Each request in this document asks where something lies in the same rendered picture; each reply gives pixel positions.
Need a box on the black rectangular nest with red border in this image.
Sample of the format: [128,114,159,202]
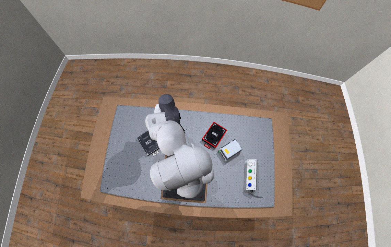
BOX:
[202,122,227,148]

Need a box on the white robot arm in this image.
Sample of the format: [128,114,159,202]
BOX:
[145,94,214,198]

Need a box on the white button panel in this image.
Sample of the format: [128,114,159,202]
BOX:
[244,159,263,198]

